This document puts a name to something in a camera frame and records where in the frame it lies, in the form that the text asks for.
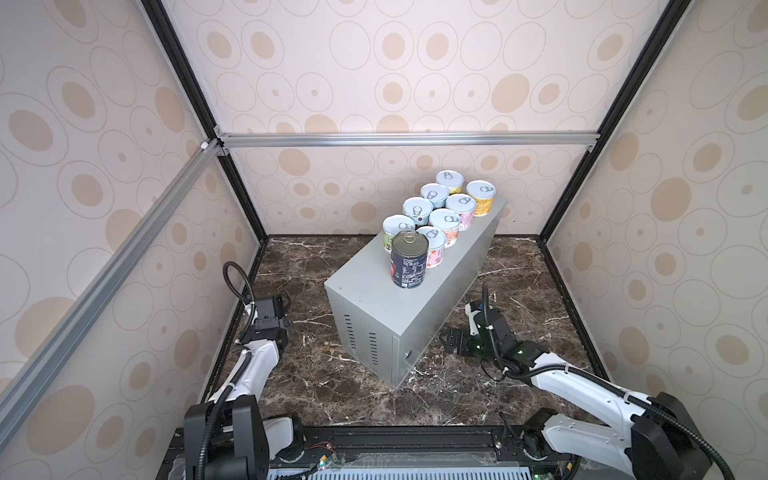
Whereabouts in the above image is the black corner frame post left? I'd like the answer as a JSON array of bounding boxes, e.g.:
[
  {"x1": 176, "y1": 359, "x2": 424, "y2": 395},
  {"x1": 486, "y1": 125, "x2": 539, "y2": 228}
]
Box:
[{"x1": 140, "y1": 0, "x2": 269, "y2": 244}]

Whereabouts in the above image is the silver left side rail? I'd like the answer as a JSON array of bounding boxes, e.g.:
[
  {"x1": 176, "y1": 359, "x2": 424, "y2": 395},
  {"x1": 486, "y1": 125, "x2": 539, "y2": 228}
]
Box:
[{"x1": 1, "y1": 138, "x2": 223, "y2": 449}]

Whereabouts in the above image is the yellow fruit label can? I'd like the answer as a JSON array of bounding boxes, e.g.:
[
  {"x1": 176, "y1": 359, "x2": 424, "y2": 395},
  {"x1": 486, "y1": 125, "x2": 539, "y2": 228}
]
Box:
[{"x1": 436, "y1": 170, "x2": 464, "y2": 195}]

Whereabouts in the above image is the silver horizontal back rail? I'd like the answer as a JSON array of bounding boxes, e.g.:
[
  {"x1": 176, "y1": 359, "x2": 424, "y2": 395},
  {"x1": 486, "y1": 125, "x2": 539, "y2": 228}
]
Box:
[{"x1": 220, "y1": 130, "x2": 600, "y2": 150}]

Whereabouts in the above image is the yellow orange label can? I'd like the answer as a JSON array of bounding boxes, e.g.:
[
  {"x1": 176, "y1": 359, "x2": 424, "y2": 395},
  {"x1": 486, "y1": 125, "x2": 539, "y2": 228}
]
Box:
[{"x1": 466, "y1": 180, "x2": 496, "y2": 217}]

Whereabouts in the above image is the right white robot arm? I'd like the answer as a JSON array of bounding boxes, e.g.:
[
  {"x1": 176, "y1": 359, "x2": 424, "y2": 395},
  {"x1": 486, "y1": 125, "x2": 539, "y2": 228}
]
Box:
[{"x1": 440, "y1": 291, "x2": 734, "y2": 479}]

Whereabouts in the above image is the grey metal cabinet box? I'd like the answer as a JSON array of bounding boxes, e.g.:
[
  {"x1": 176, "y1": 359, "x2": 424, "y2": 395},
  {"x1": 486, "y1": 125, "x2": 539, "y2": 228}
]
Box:
[{"x1": 325, "y1": 196, "x2": 507, "y2": 388}]

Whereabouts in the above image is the green label can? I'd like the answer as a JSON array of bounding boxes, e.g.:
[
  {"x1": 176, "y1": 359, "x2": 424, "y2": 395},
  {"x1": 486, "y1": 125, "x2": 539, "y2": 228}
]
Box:
[{"x1": 382, "y1": 214, "x2": 416, "y2": 253}]

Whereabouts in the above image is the orange white label can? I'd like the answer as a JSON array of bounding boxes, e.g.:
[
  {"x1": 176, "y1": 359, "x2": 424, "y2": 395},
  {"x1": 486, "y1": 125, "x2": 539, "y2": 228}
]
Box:
[{"x1": 429, "y1": 208, "x2": 461, "y2": 248}]

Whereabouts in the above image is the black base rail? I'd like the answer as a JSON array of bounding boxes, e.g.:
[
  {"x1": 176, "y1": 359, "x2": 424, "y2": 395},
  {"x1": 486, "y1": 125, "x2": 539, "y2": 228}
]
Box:
[{"x1": 155, "y1": 423, "x2": 674, "y2": 480}]

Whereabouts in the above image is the black red label can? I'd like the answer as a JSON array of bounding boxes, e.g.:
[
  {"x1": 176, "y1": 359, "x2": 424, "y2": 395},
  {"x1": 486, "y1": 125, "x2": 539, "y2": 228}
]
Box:
[{"x1": 390, "y1": 230, "x2": 429, "y2": 289}]

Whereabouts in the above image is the black corner frame post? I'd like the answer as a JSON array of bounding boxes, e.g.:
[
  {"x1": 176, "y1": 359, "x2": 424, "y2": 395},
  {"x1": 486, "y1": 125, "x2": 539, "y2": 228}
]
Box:
[
  {"x1": 140, "y1": 0, "x2": 269, "y2": 244},
  {"x1": 539, "y1": 0, "x2": 693, "y2": 247}
]

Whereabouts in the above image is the teal brown label can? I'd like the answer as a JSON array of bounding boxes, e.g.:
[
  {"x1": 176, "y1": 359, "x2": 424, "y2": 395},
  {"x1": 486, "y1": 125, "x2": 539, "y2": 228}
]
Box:
[{"x1": 403, "y1": 197, "x2": 434, "y2": 228}]

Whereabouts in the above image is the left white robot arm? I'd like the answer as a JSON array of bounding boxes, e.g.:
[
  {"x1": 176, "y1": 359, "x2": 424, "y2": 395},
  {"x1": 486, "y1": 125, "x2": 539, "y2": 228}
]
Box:
[{"x1": 184, "y1": 261, "x2": 294, "y2": 479}]

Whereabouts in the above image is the purple white label can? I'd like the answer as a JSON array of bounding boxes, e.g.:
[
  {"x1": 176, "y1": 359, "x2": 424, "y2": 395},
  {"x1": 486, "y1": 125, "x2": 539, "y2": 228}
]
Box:
[{"x1": 417, "y1": 226, "x2": 447, "y2": 269}]

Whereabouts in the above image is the light blue bear can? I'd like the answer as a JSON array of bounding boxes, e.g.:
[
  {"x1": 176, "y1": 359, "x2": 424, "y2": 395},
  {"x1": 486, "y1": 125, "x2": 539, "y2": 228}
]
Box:
[{"x1": 420, "y1": 183, "x2": 450, "y2": 209}]

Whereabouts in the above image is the black corner frame post right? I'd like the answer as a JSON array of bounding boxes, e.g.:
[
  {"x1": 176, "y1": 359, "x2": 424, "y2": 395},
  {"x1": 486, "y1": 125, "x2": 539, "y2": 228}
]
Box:
[{"x1": 539, "y1": 0, "x2": 693, "y2": 247}]

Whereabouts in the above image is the pink label can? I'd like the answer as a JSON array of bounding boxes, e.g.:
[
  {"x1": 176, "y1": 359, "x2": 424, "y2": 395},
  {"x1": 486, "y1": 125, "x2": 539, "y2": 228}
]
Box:
[{"x1": 445, "y1": 193, "x2": 476, "y2": 231}]

